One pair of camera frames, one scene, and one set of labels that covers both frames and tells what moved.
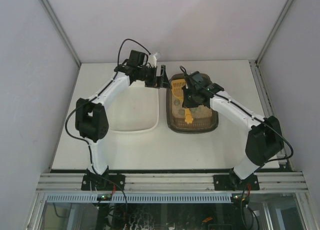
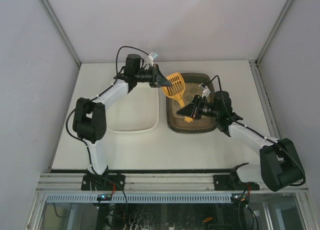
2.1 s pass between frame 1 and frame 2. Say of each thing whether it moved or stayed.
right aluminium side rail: stayed
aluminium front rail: stayed
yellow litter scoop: moved
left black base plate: stayed
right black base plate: stayed
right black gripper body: moved
